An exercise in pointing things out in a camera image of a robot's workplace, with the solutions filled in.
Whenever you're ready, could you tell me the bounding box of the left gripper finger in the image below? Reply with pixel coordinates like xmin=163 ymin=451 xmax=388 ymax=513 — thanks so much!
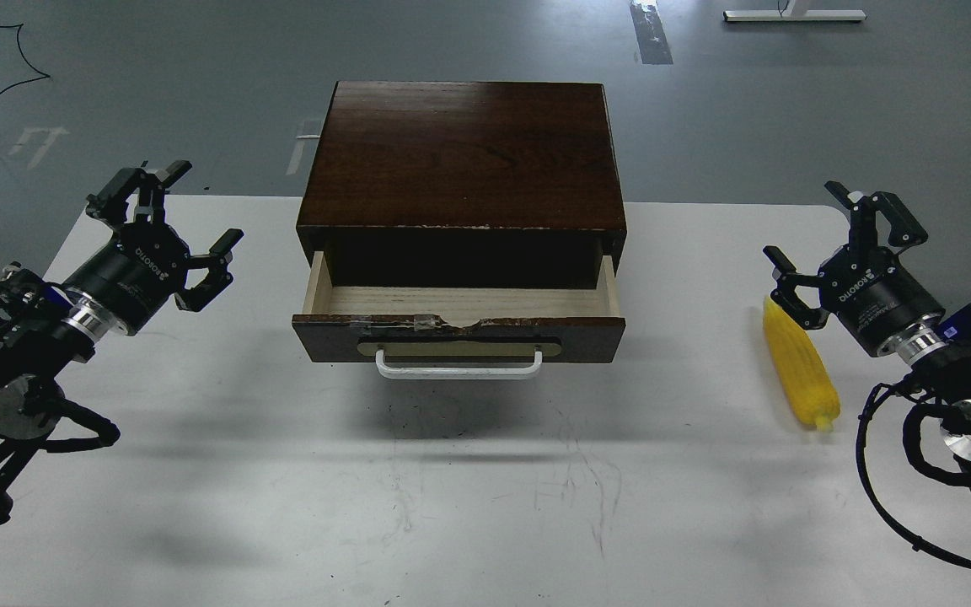
xmin=174 ymin=228 xmax=245 ymax=312
xmin=85 ymin=160 xmax=192 ymax=229

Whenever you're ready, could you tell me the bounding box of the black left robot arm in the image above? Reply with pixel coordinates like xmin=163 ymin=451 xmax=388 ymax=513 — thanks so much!
xmin=0 ymin=160 xmax=244 ymax=525

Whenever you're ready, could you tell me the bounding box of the white table leg base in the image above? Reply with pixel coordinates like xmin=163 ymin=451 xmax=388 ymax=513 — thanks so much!
xmin=723 ymin=1 xmax=867 ymax=24

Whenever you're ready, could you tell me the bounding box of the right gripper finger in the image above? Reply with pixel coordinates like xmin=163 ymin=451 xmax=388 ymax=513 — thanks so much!
xmin=824 ymin=180 xmax=929 ymax=262
xmin=762 ymin=245 xmax=829 ymax=330

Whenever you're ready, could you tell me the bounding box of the yellow corn cob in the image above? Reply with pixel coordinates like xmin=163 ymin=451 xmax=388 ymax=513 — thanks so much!
xmin=762 ymin=297 xmax=840 ymax=432

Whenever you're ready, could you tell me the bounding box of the dark wooden cabinet box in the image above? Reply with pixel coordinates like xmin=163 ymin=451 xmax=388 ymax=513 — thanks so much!
xmin=296 ymin=80 xmax=627 ymax=289

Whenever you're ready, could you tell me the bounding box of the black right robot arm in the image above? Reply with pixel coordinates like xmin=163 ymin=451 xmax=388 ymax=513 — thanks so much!
xmin=763 ymin=180 xmax=971 ymax=570

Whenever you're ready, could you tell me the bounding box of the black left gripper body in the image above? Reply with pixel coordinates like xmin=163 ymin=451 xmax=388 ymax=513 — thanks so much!
xmin=64 ymin=223 xmax=189 ymax=336

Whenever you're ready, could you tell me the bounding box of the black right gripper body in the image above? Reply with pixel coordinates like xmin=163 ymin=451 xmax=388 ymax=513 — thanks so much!
xmin=819 ymin=246 xmax=947 ymax=357

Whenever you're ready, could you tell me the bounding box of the wooden drawer with white handle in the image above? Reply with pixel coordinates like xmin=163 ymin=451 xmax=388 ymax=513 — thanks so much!
xmin=292 ymin=254 xmax=625 ymax=380

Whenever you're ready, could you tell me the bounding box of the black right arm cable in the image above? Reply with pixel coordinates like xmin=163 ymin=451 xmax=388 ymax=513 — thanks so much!
xmin=854 ymin=381 xmax=971 ymax=583

